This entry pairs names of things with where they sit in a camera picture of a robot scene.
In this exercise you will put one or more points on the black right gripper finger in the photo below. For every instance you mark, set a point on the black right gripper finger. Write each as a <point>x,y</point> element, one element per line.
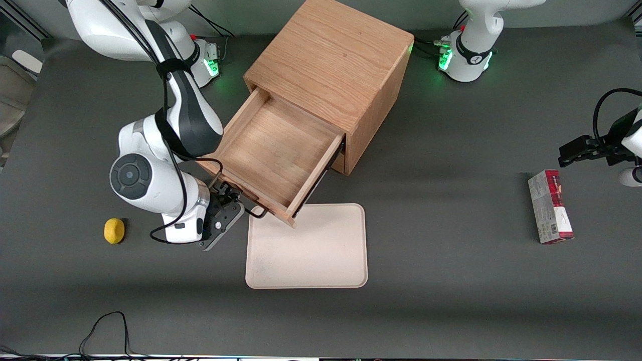
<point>228,190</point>
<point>239,197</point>

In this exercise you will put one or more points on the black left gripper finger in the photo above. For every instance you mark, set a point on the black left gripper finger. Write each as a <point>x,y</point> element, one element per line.
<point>577,144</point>
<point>579,156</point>

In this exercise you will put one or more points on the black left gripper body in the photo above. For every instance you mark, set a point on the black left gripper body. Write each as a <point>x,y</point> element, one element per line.
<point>613,145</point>

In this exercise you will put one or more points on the wooden drawer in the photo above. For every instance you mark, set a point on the wooden drawer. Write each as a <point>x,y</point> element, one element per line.
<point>273,150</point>
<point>341,163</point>

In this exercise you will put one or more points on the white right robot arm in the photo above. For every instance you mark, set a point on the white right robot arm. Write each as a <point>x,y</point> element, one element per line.
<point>150,175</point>

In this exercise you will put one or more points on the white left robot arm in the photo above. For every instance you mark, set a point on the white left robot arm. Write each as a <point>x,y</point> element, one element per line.
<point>474,50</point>

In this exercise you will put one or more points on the red and grey carton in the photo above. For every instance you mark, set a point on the red and grey carton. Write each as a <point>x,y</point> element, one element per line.
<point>549,210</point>

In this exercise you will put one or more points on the beige rectangular tray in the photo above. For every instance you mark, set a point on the beige rectangular tray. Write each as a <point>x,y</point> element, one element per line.
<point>311,250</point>

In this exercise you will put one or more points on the yellow lemon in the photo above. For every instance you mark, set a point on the yellow lemon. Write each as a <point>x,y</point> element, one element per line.
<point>114,231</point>

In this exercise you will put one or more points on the wooden oak cabinet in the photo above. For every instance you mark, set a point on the wooden oak cabinet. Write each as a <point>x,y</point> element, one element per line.
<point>331,55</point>

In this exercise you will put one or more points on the grey beige chair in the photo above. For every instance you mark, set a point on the grey beige chair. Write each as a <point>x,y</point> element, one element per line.
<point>12,95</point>

